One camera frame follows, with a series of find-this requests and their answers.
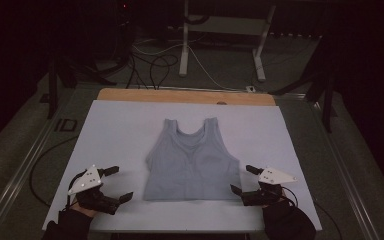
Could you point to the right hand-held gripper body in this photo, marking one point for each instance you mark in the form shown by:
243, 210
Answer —
263, 196

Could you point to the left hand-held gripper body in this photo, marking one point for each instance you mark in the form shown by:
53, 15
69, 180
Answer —
95, 200

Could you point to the grey tank top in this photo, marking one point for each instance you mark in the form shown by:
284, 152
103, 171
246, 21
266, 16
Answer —
190, 166

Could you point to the person's right hand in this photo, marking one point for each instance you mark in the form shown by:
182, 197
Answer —
273, 204

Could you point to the person's left hand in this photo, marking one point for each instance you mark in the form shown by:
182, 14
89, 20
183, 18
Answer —
84, 210

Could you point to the white table mat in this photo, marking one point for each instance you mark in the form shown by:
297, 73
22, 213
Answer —
120, 133

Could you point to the white plug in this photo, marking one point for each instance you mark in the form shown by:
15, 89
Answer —
250, 89

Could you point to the black tripod stand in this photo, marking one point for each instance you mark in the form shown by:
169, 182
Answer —
326, 100
52, 86

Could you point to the white metal stand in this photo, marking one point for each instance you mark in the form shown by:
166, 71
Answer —
183, 50

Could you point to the aluminium floor rail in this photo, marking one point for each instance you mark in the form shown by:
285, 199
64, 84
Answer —
341, 166
23, 166

